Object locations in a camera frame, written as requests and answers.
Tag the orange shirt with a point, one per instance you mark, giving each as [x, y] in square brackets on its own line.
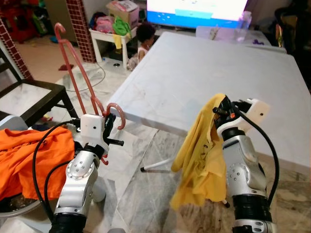
[19, 160]

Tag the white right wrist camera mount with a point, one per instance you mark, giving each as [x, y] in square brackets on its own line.
[255, 112]

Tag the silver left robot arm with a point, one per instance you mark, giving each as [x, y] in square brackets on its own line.
[77, 184]

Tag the cardboard box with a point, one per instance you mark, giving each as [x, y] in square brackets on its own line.
[124, 9]

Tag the pink bag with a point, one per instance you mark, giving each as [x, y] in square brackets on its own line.
[103, 24]

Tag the small yellow cloth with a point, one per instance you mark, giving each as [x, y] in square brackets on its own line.
[118, 41]

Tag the green plastic item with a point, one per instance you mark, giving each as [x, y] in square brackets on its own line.
[121, 26]

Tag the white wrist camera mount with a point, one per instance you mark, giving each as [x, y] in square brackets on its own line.
[91, 128]
[255, 112]

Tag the dark wooden chair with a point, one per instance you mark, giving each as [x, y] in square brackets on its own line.
[58, 92]

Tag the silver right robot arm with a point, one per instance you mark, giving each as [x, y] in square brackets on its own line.
[243, 170]

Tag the child with dark hair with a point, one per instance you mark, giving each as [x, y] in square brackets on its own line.
[145, 34]

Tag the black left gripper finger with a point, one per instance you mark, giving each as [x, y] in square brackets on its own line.
[109, 125]

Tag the clear plastic bottle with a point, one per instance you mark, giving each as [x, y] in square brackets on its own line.
[244, 29]

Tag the red plastic stool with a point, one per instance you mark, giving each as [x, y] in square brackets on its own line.
[19, 24]

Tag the yellow shirt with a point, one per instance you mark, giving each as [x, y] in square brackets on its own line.
[199, 165]

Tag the white plastic folding table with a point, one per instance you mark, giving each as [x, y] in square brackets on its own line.
[218, 73]

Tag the white low bench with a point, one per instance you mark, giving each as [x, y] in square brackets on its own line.
[218, 34]

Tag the television screen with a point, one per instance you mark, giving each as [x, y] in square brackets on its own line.
[194, 12]

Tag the pink plastic hanger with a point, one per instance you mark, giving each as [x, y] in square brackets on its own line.
[115, 104]

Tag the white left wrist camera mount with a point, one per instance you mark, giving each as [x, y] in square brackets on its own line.
[91, 128]

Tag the white side table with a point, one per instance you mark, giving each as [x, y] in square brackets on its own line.
[104, 34]

